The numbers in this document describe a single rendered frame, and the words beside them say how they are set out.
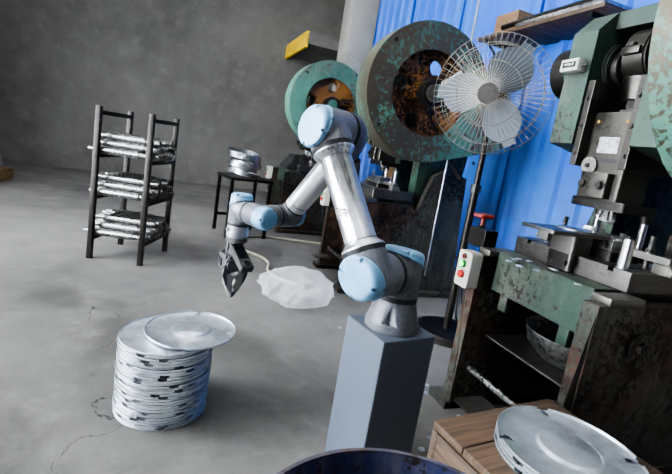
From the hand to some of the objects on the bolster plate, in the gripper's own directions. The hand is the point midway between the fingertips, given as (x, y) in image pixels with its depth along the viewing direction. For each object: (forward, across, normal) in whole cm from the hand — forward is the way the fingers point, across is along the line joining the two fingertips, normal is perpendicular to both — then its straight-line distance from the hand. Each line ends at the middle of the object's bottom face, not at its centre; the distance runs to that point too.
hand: (232, 294), depth 150 cm
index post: (-34, -80, +87) cm, 123 cm away
